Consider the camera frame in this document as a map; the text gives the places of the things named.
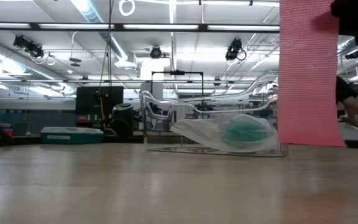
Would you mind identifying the pink elastic bandage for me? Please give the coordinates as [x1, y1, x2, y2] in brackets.
[277, 0, 347, 147]

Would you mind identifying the green elastic bandage roll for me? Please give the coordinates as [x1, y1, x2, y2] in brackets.
[222, 120, 272, 149]

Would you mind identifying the clear plastic zip bag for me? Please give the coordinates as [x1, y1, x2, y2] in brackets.
[170, 113, 279, 153]

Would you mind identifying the person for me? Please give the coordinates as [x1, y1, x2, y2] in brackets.
[336, 76, 358, 125]

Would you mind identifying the white rounded chair back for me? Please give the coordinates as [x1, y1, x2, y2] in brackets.
[337, 121, 358, 141]

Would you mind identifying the clear plastic bin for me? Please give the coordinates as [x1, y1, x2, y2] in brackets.
[139, 73, 288, 158]

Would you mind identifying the black overhead light bar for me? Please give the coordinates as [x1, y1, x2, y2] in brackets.
[0, 21, 281, 34]

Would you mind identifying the black round bin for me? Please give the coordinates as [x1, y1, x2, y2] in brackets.
[111, 103, 134, 138]

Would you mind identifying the black monitor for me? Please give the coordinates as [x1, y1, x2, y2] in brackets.
[75, 86, 124, 115]

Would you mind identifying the teal storage box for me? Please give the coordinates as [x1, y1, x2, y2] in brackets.
[40, 126, 104, 144]

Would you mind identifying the black rectangular frame stand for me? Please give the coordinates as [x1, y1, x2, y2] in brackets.
[150, 70, 204, 97]

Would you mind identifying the white coiled cable ring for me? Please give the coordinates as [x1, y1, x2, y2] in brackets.
[118, 0, 135, 17]

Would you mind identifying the black hanging cable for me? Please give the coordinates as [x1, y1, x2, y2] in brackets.
[98, 0, 114, 128]

